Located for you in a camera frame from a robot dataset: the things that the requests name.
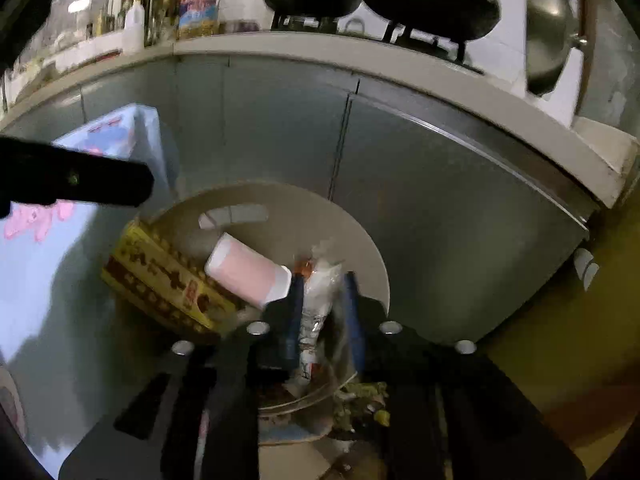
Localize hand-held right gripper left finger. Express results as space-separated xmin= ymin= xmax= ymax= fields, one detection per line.
xmin=57 ymin=272 xmax=306 ymax=480

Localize white plastic bag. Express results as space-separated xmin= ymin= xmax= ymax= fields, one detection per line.
xmin=297 ymin=244 xmax=352 ymax=387

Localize large cooking oil bottle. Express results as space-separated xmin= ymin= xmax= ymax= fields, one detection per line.
xmin=177 ymin=0 xmax=222 ymax=42

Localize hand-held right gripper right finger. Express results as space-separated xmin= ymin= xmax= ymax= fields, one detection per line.
xmin=342 ymin=271 xmax=588 ymax=480

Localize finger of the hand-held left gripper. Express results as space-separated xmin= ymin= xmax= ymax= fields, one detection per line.
xmin=95 ymin=156 xmax=155 ymax=208

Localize black gas stove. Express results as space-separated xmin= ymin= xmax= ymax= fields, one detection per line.
xmin=269 ymin=9 xmax=487 ymax=77

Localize yellow cardboard box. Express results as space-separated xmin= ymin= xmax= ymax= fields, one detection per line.
xmin=101 ymin=219 xmax=247 ymax=337

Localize cluttered spice rack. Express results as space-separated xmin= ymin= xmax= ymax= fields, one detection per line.
xmin=144 ymin=0 xmax=182 ymax=47

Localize grey kitchen cabinets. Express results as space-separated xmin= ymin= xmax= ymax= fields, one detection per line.
xmin=0 ymin=51 xmax=592 ymax=347

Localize black frying pan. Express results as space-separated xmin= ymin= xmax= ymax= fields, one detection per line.
xmin=259 ymin=0 xmax=364 ymax=19

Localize cartoon pig printed blanket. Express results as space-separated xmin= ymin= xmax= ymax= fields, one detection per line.
xmin=0 ymin=102 xmax=201 ymax=480

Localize dark waste bucket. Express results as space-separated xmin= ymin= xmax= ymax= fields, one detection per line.
xmin=256 ymin=379 xmax=397 ymax=462

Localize paper cup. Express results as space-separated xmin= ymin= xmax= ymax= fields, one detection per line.
xmin=204 ymin=232 xmax=293 ymax=312

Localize beige plastic bin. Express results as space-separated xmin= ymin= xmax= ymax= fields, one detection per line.
xmin=144 ymin=182 xmax=392 ymax=413

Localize steel wok lid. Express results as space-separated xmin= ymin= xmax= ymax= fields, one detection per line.
xmin=524 ymin=0 xmax=592 ymax=98

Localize white plastic jug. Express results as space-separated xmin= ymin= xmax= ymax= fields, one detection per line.
xmin=122 ymin=2 xmax=147 ymax=54

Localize row of sauce bottles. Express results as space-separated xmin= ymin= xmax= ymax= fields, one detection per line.
xmin=86 ymin=0 xmax=127 ymax=37

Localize black wok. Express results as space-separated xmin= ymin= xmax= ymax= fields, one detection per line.
xmin=352 ymin=0 xmax=502 ymax=42

